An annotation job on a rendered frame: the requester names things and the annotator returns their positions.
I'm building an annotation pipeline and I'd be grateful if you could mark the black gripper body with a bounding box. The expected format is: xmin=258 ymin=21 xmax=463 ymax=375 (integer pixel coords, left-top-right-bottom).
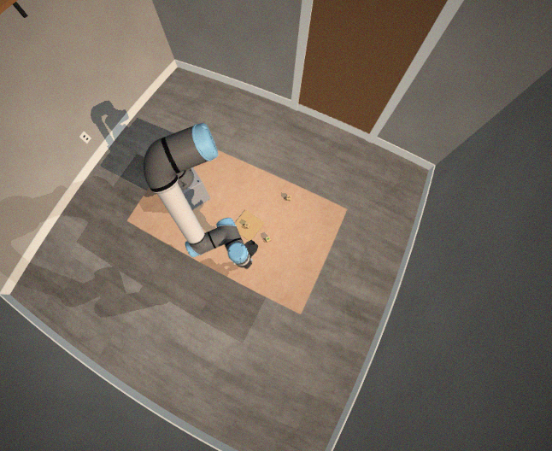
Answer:
xmin=242 ymin=240 xmax=258 ymax=269

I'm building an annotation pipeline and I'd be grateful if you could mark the tan flat mat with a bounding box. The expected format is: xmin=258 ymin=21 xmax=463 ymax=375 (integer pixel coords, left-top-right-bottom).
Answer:
xmin=235 ymin=210 xmax=264 ymax=241

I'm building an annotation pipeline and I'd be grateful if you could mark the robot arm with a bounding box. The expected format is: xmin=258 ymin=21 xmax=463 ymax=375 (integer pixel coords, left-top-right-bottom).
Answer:
xmin=144 ymin=123 xmax=249 ymax=265

